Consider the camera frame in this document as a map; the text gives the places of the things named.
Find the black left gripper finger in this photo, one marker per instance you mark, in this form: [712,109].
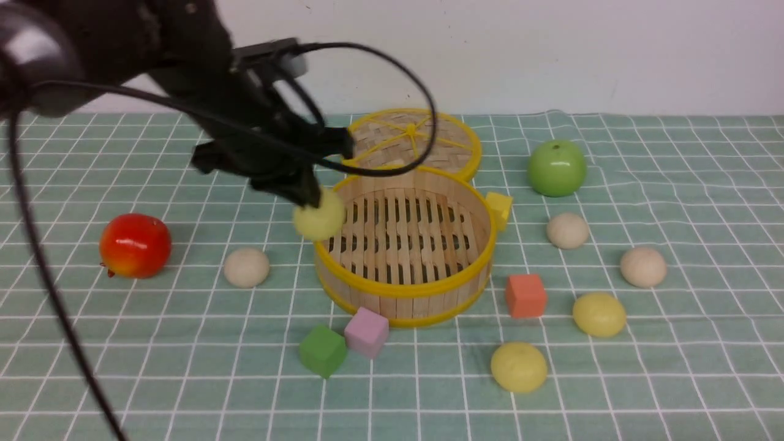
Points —
[304,190]

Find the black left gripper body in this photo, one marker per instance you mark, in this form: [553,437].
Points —
[273,146]

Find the yellow bun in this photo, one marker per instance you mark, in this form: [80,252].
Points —
[323,222]
[519,367]
[599,314]

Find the white bun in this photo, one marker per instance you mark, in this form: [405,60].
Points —
[567,231]
[643,267]
[246,267]

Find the yellow bun front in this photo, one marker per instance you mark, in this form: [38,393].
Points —
[519,367]

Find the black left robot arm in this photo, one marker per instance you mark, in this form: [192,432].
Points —
[185,49]

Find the woven bamboo steamer lid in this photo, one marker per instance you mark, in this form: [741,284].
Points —
[399,135]

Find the bamboo steamer tray yellow rim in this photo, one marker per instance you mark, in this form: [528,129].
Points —
[416,248]

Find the pink foam cube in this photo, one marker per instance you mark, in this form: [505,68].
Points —
[366,332]

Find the green foam cube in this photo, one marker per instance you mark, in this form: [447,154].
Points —
[323,351]

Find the red yellow toy pomegranate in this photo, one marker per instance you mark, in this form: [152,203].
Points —
[135,245]

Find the yellow foam cube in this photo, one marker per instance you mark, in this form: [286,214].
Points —
[501,206]

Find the orange foam cube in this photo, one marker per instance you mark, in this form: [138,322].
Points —
[526,296]

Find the green toy apple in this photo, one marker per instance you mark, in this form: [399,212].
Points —
[556,168]

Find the green checked tablecloth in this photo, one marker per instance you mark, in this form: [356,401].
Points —
[184,355]

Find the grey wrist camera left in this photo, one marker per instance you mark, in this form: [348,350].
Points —
[272,60]

